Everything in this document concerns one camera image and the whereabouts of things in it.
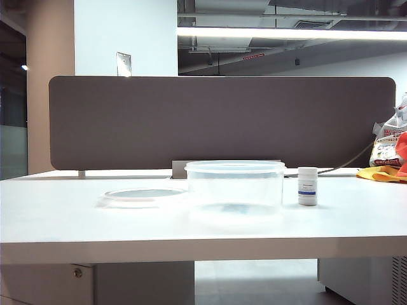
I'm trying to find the white vented cabinet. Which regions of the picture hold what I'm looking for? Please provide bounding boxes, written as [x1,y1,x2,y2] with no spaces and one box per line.
[317,255,407,305]

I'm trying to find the grey power cable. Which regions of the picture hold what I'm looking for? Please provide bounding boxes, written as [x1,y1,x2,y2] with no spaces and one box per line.
[284,141,375,177]

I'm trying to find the printed plastic snack bag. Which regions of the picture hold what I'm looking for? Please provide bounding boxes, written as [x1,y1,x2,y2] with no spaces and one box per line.
[368,91,407,168]

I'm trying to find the grey fabric desk divider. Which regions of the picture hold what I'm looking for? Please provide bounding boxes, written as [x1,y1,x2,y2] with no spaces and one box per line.
[48,75,397,171]

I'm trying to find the long white ceiling light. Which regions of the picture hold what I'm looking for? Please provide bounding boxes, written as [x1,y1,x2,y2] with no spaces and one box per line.
[177,26,407,41]

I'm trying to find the white drawer cabinet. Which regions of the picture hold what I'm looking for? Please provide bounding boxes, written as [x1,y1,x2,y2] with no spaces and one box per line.
[0,261,195,305]

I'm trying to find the round clear plastic box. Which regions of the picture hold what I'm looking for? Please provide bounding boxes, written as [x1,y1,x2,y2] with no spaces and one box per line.
[184,159,286,225]

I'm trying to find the metal wall plate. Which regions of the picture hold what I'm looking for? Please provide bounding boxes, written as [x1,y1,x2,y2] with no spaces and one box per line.
[116,51,132,78]

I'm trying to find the red cloth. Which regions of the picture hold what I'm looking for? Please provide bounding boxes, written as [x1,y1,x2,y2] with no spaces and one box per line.
[393,130,407,177]

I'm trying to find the yellow orange cloth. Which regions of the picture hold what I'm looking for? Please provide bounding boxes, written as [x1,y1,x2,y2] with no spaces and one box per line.
[355,164,407,184]

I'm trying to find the small white medicine bottle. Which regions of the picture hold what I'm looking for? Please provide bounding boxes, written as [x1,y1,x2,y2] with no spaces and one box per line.
[297,166,319,207]

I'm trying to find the clear plastic snap lid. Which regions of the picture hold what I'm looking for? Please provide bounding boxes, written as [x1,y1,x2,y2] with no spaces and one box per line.
[94,187,188,210]

